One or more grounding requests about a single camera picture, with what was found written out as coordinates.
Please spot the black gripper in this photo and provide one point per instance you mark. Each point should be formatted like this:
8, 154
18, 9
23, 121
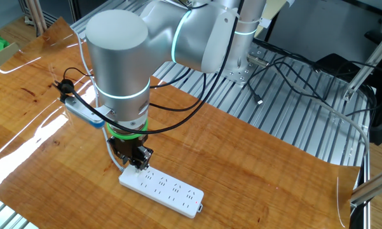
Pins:
127, 147

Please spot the white power strip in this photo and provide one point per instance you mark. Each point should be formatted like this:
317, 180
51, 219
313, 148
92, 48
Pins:
165, 191

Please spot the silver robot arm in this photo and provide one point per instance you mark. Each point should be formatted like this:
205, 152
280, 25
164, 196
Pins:
120, 63

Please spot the black power brick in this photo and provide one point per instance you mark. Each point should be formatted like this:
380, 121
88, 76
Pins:
335, 63

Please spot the wood grain table mat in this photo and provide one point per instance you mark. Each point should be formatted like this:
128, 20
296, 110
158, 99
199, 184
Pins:
241, 159

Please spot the thin wooden stick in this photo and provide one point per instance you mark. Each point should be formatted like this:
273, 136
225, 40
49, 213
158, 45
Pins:
42, 14
33, 16

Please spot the tan board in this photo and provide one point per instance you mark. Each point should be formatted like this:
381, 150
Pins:
273, 9

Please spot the aluminium profile bar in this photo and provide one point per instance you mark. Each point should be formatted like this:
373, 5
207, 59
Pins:
372, 187

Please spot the slanted aluminium profile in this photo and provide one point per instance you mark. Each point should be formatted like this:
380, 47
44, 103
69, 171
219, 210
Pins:
365, 73

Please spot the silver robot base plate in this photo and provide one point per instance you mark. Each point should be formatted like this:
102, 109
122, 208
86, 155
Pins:
241, 73

